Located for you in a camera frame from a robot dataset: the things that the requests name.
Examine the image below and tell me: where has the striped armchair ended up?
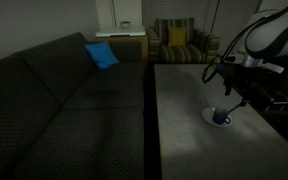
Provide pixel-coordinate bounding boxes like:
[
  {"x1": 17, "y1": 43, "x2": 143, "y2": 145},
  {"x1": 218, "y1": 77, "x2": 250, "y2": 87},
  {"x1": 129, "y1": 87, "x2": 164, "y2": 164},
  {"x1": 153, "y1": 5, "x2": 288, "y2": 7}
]
[{"x1": 147, "y1": 18, "x2": 220, "y2": 64}]

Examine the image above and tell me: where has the blue mug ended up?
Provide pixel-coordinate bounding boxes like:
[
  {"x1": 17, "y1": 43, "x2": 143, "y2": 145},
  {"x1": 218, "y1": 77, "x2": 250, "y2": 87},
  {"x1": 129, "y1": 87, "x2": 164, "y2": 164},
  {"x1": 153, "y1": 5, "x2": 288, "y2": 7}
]
[{"x1": 212, "y1": 108, "x2": 232, "y2": 125}]

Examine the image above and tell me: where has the silver metal spoon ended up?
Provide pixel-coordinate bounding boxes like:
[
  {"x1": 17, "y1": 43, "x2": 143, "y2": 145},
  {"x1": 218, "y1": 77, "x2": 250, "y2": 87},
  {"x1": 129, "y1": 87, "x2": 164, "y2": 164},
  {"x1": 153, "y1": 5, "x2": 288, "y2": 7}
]
[{"x1": 227, "y1": 101, "x2": 247, "y2": 115}]

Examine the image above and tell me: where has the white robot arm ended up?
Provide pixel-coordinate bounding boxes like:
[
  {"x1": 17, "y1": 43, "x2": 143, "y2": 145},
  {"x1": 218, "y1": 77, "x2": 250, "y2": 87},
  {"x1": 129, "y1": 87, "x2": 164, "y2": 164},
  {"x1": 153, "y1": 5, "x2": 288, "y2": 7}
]
[{"x1": 220, "y1": 5, "x2": 288, "y2": 73}]

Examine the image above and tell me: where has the grey coffee table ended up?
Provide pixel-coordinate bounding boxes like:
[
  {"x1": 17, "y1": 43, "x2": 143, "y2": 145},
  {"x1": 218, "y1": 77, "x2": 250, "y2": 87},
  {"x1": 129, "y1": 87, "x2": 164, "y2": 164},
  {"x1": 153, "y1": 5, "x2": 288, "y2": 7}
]
[{"x1": 155, "y1": 64, "x2": 288, "y2": 180}]

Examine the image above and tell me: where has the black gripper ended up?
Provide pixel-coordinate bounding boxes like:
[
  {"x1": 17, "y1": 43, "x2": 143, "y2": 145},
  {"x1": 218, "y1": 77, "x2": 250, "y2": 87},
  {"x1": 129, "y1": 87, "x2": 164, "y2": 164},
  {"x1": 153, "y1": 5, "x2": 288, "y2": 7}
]
[{"x1": 223, "y1": 65, "x2": 288, "y2": 107}]

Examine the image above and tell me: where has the dark grey fabric sofa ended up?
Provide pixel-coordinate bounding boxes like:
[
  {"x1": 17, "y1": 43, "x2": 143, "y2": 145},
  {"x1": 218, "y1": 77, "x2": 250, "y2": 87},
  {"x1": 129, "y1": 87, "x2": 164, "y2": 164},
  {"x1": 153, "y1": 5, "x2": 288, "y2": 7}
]
[{"x1": 0, "y1": 33, "x2": 144, "y2": 180}]

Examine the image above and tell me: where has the white saucer plate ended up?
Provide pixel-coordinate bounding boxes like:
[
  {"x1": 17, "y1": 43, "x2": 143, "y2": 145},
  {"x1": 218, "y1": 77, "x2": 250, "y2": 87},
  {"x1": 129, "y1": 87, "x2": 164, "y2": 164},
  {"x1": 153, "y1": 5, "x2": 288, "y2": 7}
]
[{"x1": 202, "y1": 107, "x2": 232, "y2": 128}]

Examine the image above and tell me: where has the yellow throw pillow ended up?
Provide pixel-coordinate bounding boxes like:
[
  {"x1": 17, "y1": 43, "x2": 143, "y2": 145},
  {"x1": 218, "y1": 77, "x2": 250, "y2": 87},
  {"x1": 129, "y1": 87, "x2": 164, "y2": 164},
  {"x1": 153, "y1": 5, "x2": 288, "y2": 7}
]
[{"x1": 168, "y1": 27, "x2": 187, "y2": 46}]

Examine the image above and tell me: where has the wooden side table white top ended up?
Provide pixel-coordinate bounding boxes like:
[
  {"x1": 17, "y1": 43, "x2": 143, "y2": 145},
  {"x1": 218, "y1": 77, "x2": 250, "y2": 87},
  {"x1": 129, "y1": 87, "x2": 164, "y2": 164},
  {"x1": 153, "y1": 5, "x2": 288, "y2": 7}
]
[{"x1": 95, "y1": 26, "x2": 148, "y2": 66}]

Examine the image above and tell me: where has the blue throw pillow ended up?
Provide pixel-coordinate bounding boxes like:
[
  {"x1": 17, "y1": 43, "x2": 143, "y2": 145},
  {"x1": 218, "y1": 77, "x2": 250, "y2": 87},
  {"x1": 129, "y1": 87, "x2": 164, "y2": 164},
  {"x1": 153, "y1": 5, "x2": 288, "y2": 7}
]
[{"x1": 85, "y1": 41, "x2": 120, "y2": 69}]

